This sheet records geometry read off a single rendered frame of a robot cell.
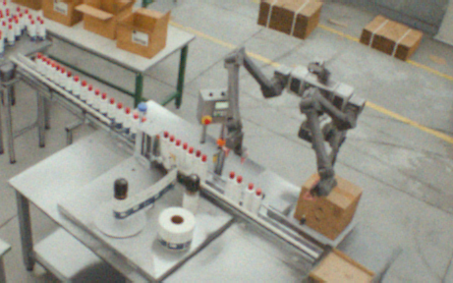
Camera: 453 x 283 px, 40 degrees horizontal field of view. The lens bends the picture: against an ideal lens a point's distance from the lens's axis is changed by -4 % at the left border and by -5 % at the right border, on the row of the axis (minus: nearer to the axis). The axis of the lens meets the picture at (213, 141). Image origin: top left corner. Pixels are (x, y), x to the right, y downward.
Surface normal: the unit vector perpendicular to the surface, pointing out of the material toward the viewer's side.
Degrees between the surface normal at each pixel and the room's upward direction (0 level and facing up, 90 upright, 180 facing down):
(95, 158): 0
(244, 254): 0
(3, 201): 0
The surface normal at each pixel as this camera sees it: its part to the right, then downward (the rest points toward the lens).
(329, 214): -0.61, 0.42
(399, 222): 0.12, -0.79
